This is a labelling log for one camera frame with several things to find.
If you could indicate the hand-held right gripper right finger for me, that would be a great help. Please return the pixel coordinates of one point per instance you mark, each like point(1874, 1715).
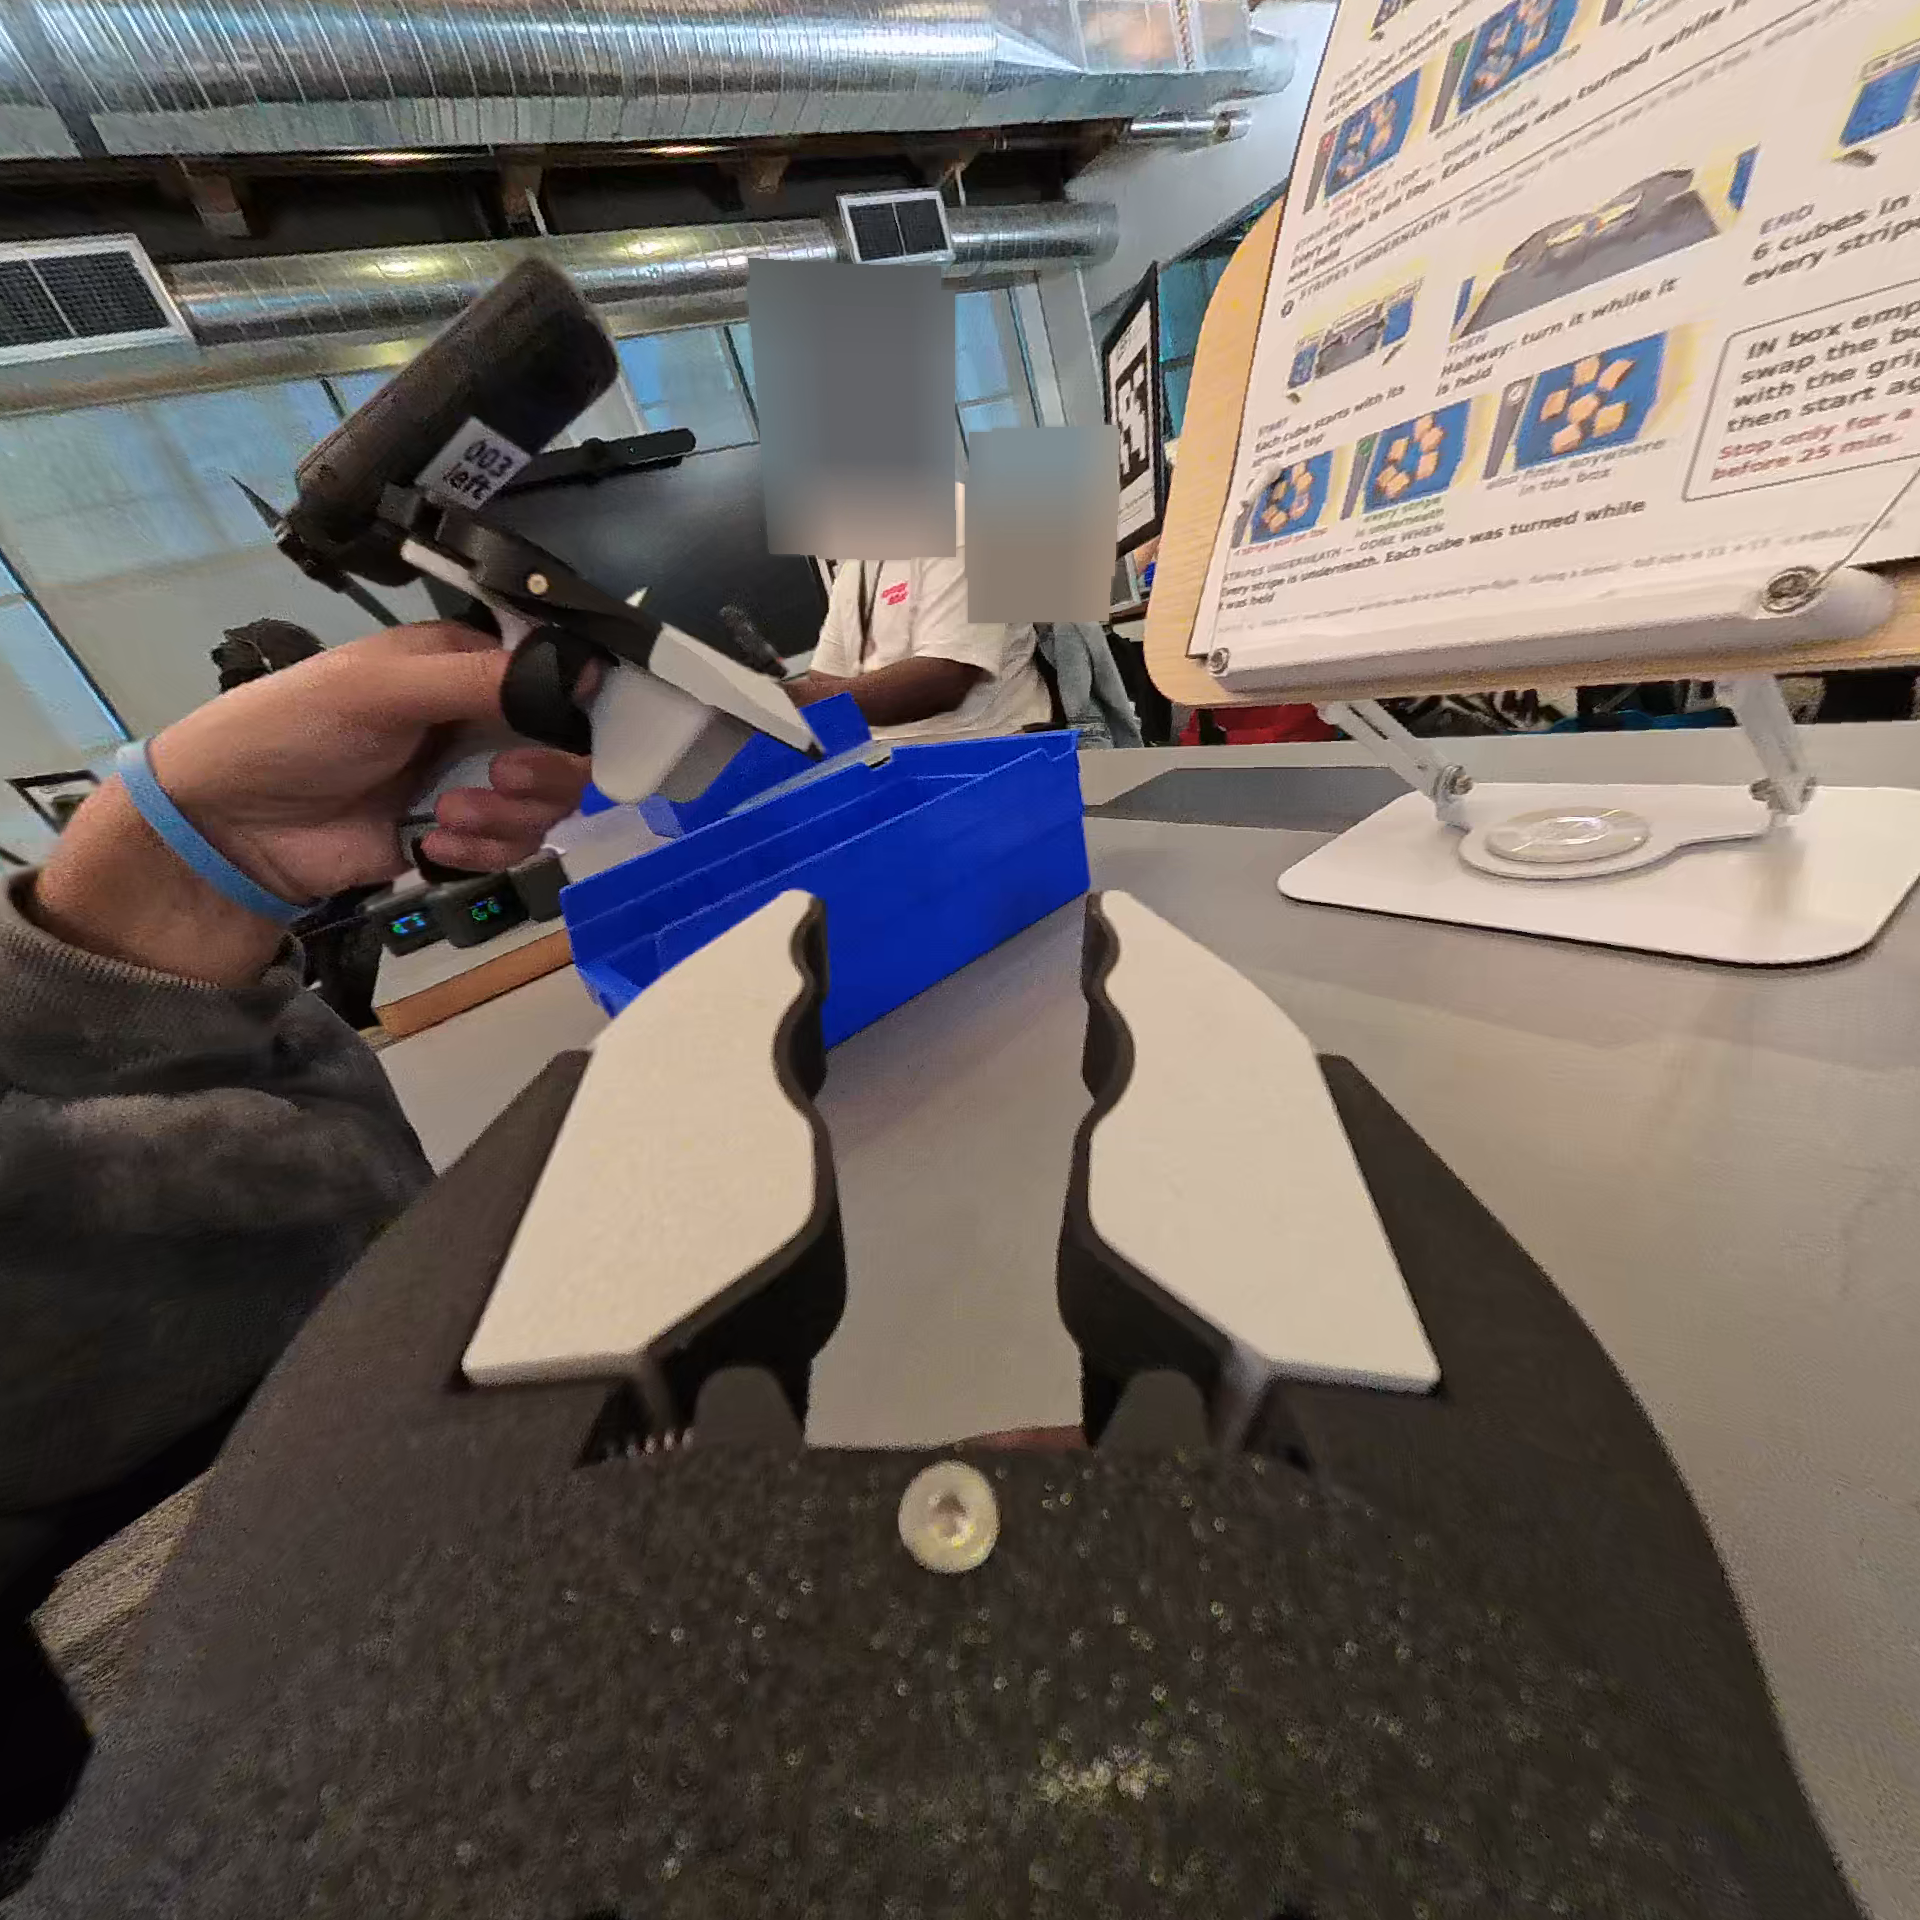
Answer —
point(1244, 1184)

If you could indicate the black white marker sign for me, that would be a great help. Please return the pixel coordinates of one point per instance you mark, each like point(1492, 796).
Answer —
point(1136, 406)

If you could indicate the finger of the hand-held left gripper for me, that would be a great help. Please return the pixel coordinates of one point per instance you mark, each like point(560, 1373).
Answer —
point(704, 676)

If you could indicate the printed instruction sheet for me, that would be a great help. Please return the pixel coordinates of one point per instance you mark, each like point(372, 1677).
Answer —
point(1499, 301)

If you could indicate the blue plastic bin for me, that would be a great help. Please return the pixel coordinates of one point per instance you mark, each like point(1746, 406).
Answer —
point(960, 886)
point(764, 750)

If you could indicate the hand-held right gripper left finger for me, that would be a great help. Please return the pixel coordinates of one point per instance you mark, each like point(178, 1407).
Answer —
point(660, 1184)

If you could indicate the black digital timer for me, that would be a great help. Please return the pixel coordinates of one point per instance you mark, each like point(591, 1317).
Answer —
point(411, 923)
point(504, 905)

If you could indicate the blue wristband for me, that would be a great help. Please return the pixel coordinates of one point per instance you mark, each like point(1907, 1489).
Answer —
point(195, 839)

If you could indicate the person's left forearm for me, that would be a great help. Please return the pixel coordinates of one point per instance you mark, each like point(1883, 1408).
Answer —
point(181, 1126)

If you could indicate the white air vent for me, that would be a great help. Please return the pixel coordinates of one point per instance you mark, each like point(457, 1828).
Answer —
point(896, 224)
point(83, 294)

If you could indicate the black display screen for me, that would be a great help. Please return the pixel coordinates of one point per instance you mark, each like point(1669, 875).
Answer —
point(675, 525)

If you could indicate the grey jacket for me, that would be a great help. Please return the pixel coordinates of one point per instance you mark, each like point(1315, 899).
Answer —
point(1088, 683)

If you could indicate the person's left hand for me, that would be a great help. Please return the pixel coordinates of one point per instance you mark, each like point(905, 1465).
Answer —
point(329, 750)

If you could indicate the white stand with wooden board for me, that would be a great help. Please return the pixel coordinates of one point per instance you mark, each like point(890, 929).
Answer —
point(1650, 902)

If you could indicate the grey table with wooden edge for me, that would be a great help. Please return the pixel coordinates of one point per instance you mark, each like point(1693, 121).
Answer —
point(481, 983)

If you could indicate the silver air duct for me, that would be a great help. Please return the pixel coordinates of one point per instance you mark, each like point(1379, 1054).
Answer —
point(600, 271)
point(600, 60)

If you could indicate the red bag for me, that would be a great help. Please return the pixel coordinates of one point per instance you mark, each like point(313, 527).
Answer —
point(1260, 724)

